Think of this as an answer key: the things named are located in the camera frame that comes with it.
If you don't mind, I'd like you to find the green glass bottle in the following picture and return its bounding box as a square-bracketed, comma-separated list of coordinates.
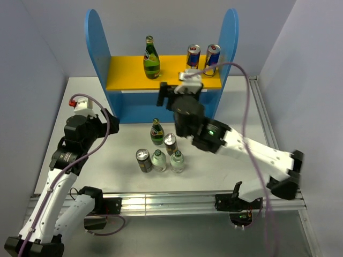
[150, 118, 165, 145]
[143, 35, 160, 79]

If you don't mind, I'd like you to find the black can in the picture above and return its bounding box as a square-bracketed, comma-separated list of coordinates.
[163, 133, 178, 156]
[136, 149, 153, 173]

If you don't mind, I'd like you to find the clear water bottle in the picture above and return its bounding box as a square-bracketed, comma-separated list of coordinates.
[170, 150, 185, 173]
[151, 149, 167, 172]

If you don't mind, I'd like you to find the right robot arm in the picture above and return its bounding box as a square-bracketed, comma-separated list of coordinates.
[156, 82, 304, 209]

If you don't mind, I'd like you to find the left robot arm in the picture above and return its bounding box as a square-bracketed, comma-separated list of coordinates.
[4, 109, 120, 256]

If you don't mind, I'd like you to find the blue and yellow wooden shelf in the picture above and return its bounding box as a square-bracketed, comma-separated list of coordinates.
[84, 9, 240, 124]

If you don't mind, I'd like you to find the red bull can left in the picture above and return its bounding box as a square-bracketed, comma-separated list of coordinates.
[186, 44, 201, 72]

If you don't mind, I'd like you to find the red bull can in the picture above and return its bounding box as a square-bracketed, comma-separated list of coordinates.
[186, 44, 201, 72]
[204, 44, 221, 77]

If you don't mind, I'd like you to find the red bull can right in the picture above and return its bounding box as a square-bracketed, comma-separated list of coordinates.
[204, 44, 221, 77]

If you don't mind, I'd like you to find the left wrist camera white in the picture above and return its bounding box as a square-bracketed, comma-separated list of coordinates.
[69, 97, 95, 117]

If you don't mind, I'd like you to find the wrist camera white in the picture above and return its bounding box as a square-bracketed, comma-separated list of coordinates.
[174, 69, 203, 95]
[69, 97, 95, 117]

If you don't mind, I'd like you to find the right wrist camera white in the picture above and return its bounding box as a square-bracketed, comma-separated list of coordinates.
[174, 69, 203, 95]

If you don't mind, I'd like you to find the aluminium right side rail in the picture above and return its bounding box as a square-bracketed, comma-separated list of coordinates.
[246, 78, 279, 150]

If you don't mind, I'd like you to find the aluminium rail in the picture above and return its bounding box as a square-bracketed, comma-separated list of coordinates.
[25, 190, 308, 219]
[246, 78, 279, 150]

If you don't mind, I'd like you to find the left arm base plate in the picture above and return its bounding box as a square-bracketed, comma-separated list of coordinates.
[91, 198, 122, 215]

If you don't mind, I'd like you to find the aluminium front rail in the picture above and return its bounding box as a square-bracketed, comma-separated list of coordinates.
[25, 190, 308, 219]

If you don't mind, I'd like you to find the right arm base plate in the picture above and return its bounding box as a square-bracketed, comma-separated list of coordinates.
[214, 182, 263, 212]

